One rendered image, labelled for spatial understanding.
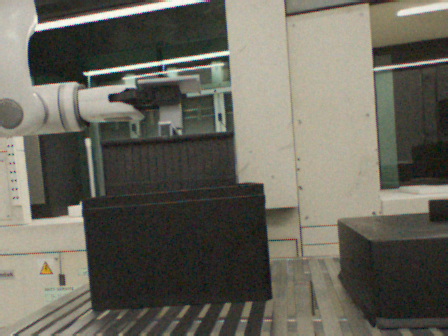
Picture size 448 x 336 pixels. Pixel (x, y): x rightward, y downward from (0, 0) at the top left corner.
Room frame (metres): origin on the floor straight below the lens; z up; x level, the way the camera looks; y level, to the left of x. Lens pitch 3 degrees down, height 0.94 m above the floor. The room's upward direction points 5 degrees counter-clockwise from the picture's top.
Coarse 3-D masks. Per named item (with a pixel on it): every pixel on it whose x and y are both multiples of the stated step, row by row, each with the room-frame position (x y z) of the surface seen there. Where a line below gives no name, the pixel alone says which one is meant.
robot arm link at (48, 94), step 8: (32, 88) 0.85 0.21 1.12; (40, 88) 0.85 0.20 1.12; (48, 88) 0.85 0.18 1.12; (56, 88) 0.85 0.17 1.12; (40, 96) 0.83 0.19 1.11; (48, 96) 0.84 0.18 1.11; (56, 96) 0.84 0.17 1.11; (48, 104) 0.83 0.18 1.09; (56, 104) 0.83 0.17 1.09; (48, 112) 0.84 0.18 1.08; (56, 112) 0.84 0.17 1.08; (48, 120) 0.84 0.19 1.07; (56, 120) 0.84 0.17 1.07; (40, 128) 0.84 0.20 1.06; (48, 128) 0.85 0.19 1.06; (56, 128) 0.86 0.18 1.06; (64, 128) 0.86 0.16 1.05; (0, 136) 0.88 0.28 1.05; (8, 136) 0.88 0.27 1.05
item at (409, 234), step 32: (352, 224) 0.71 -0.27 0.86; (384, 224) 0.68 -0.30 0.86; (416, 224) 0.64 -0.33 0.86; (352, 256) 0.68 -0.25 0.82; (384, 256) 0.54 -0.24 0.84; (416, 256) 0.54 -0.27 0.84; (352, 288) 0.70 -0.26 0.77; (384, 288) 0.55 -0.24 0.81; (416, 288) 0.54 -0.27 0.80; (384, 320) 0.55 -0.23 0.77; (416, 320) 0.54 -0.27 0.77
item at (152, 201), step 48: (192, 192) 0.72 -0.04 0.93; (240, 192) 0.71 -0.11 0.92; (96, 240) 0.73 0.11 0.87; (144, 240) 0.72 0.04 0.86; (192, 240) 0.72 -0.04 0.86; (240, 240) 0.71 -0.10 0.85; (96, 288) 0.73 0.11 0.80; (144, 288) 0.72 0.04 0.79; (192, 288) 0.72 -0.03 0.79; (240, 288) 0.71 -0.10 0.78
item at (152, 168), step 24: (168, 120) 0.84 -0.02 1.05; (120, 144) 0.76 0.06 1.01; (144, 144) 0.75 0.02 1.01; (168, 144) 0.75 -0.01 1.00; (192, 144) 0.75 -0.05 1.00; (216, 144) 0.74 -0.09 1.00; (120, 168) 0.76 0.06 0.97; (144, 168) 0.75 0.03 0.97; (168, 168) 0.75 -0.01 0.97; (192, 168) 0.75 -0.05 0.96; (216, 168) 0.74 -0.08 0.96; (120, 192) 0.76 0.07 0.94; (144, 192) 0.76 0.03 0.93
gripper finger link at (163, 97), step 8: (160, 88) 0.83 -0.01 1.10; (168, 88) 0.83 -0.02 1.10; (176, 88) 0.83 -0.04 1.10; (152, 96) 0.82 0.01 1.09; (160, 96) 0.82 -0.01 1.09; (168, 96) 0.82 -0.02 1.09; (176, 96) 0.83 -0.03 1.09; (160, 104) 0.83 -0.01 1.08; (168, 104) 0.83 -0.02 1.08; (176, 104) 0.83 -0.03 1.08
